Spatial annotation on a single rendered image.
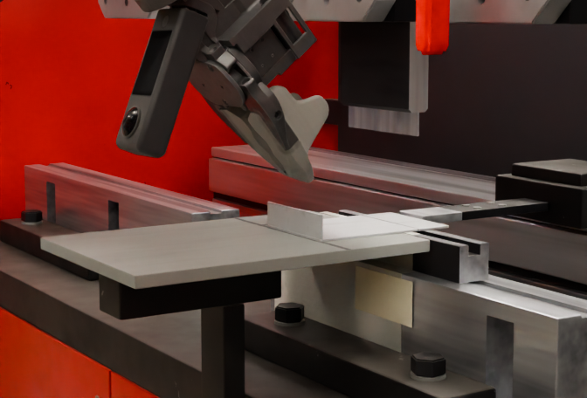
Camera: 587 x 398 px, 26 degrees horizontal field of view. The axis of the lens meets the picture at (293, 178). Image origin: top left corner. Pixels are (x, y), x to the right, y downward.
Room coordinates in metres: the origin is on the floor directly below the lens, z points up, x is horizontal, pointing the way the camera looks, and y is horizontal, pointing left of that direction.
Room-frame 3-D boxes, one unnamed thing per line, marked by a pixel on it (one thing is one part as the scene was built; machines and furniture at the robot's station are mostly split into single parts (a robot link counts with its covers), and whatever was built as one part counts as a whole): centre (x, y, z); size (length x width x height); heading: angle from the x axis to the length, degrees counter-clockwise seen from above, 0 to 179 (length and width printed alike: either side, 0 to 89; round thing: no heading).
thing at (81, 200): (1.56, 0.22, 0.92); 0.50 x 0.06 x 0.10; 32
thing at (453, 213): (1.19, -0.21, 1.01); 0.26 x 0.12 x 0.05; 122
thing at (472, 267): (1.08, -0.09, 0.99); 0.20 x 0.03 x 0.03; 32
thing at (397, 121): (1.10, -0.08, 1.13); 0.10 x 0.02 x 0.10; 32
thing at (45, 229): (1.57, 0.29, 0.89); 0.30 x 0.05 x 0.03; 32
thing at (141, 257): (1.02, 0.05, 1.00); 0.26 x 0.18 x 0.01; 122
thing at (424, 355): (0.95, -0.10, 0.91); 0.03 x 0.03 x 0.02
